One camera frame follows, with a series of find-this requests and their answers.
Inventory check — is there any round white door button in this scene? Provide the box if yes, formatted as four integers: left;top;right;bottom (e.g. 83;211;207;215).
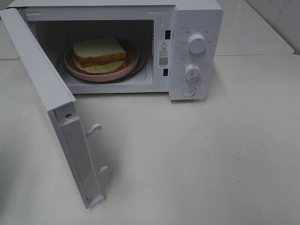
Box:
181;86;196;97

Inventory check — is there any pink round plate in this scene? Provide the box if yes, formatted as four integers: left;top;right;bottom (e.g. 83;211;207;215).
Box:
64;40;139;82

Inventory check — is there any toast sandwich with filling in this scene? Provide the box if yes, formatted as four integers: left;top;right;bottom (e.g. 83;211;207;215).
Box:
72;36;127;74

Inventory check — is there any white microwave door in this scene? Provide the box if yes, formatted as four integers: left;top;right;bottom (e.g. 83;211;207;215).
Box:
0;8;108;209

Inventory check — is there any glass microwave turntable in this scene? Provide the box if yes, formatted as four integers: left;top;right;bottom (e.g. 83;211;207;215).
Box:
64;52;148;83

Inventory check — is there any lower white timer knob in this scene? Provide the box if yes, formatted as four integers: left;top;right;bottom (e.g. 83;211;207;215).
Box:
184;64;202;81

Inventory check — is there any white microwave oven body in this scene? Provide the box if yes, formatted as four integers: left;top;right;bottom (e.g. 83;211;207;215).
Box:
6;0;223;100

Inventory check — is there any upper white power knob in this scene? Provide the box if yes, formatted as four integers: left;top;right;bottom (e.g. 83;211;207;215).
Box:
187;33;207;54

